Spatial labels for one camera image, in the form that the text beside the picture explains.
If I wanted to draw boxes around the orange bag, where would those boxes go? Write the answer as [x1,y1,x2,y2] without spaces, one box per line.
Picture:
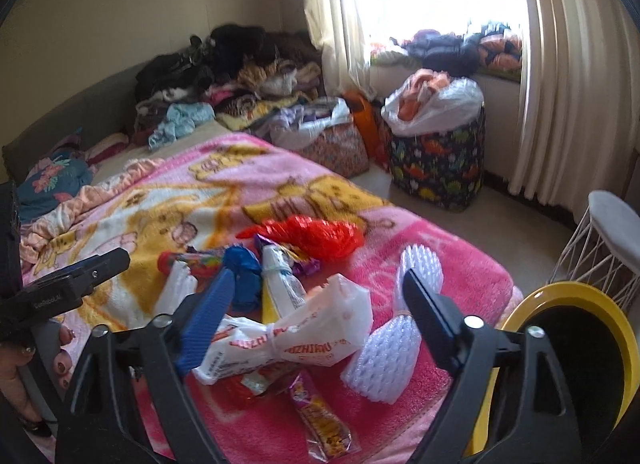
[342,91,380,159]

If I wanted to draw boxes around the left hand painted nails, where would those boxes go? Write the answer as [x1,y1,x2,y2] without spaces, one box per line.
[0,323,77,425]

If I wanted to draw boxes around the pink cartoon fleece blanket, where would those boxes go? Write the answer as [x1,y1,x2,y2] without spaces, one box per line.
[20,133,523,463]

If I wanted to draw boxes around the white plastic bag of clothes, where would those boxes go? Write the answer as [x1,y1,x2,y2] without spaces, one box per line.
[381,68,484,137]

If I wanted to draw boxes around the white printed plastic bag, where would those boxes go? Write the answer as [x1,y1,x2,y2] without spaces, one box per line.
[193,274,373,385]

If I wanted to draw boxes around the dark floral pillow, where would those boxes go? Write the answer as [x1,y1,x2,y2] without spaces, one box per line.
[16,151,94,224]

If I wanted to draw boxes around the pile of clothes on bed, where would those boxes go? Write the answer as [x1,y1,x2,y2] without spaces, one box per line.
[132,24,323,149]

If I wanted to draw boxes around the red colourful candy tube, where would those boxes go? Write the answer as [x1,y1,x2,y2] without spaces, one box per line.
[156,249,224,280]

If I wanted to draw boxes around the cream curtain right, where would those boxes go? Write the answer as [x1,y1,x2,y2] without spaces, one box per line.
[509,0,639,218]

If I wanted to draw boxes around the blue plastic bag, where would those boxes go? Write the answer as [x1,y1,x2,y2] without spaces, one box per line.
[222,245,262,313]

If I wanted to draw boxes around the pink floral fabric bag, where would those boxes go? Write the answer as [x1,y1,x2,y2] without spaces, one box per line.
[269,123,370,179]

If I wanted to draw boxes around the dinosaur print laundry basket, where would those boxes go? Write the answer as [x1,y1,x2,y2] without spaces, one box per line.
[387,109,486,211]

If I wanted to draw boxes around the clear orange snack wrapper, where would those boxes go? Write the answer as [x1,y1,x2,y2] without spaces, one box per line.
[288,371,360,463]

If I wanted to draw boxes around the white foam fruit net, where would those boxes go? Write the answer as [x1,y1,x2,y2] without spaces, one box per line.
[341,245,444,404]

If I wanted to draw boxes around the white yellow snack bag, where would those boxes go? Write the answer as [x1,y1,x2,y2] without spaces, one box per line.
[262,246,306,324]

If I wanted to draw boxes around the cream curtain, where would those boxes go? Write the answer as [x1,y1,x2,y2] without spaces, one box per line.
[304,0,375,100]
[509,0,639,218]

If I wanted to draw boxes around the red plastic bag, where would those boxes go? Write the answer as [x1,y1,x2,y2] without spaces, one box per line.
[235,216,366,263]

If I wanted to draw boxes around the clothes on window sill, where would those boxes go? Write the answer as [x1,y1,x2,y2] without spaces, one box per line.
[370,22,523,82]

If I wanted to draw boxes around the yellow rimmed black trash bin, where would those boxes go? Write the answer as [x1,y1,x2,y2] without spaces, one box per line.
[498,281,639,460]

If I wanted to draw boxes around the white wire stool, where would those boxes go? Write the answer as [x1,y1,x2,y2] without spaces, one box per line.
[549,190,640,312]

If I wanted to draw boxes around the cream curtain left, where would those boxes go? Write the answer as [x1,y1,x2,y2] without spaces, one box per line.
[304,0,375,100]

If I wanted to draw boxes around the purple candy wrapper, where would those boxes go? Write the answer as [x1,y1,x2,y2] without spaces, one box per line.
[254,234,321,276]

